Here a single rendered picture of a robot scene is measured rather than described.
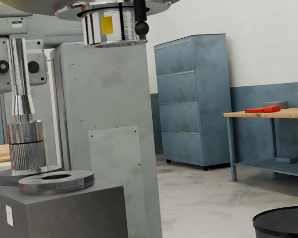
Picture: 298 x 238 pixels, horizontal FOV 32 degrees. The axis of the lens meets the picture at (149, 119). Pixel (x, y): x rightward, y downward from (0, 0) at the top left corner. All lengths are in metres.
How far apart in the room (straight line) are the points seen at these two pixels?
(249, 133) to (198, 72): 1.17
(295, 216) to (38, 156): 2.05
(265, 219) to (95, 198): 2.00
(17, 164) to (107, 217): 0.17
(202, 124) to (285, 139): 1.28
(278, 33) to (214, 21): 1.62
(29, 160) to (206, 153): 7.03
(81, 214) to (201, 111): 7.06
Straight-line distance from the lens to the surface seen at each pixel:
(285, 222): 2.64
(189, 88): 7.80
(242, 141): 7.94
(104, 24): 0.37
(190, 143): 7.95
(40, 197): 0.59
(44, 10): 0.40
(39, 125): 0.71
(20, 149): 0.71
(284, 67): 7.03
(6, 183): 0.70
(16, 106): 0.72
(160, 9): 0.40
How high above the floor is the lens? 1.24
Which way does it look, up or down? 3 degrees down
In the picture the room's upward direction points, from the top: 5 degrees counter-clockwise
